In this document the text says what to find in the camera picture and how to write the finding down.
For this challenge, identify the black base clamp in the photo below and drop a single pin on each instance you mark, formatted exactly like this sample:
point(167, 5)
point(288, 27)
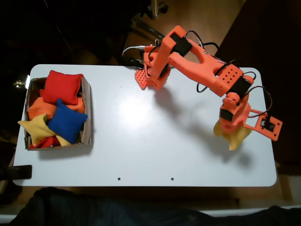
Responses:
point(136, 63)

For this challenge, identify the blue bean bag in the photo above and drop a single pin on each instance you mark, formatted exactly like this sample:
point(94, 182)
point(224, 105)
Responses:
point(65, 122)

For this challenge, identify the orange bean bag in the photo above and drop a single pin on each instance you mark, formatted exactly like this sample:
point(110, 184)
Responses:
point(40, 108)

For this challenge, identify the small red bean bag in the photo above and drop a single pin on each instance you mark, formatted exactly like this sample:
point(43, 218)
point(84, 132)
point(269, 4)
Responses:
point(48, 142)

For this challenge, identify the cardboard box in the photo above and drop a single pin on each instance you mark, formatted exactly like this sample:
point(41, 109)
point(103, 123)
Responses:
point(86, 131)

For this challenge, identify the large red bean bag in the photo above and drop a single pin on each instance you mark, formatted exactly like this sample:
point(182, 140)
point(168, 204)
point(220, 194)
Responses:
point(61, 87)

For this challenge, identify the yellow bean bag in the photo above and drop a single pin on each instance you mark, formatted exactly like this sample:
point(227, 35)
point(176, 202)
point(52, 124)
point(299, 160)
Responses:
point(35, 129)
point(237, 141)

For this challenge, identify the black table clamp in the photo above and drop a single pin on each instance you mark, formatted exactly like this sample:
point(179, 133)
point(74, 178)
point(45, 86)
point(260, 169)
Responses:
point(21, 171)

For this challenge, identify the office chair base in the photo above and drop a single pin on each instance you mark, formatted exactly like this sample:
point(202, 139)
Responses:
point(145, 26)

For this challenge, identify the person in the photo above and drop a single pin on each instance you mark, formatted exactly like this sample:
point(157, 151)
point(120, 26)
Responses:
point(94, 209)

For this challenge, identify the orange camera mount with camera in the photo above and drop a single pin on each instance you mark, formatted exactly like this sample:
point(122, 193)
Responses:
point(275, 130)

